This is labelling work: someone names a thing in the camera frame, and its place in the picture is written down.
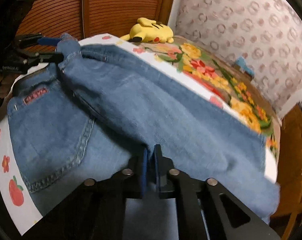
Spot white fruit print blanket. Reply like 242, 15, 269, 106
0, 34, 279, 233

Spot blue item in box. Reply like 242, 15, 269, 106
234, 56, 255, 79

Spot blue denim pants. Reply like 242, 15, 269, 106
6, 32, 282, 240

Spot wooden louvered closet door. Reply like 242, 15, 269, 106
17, 0, 173, 40

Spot patterned lace curtain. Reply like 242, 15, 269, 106
175, 0, 302, 115

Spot wooden sideboard cabinet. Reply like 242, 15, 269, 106
270, 105, 302, 239

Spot yellow pikachu plush toy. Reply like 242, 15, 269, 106
120, 17, 174, 43

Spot floral brown bed cover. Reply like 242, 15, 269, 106
139, 36, 280, 159

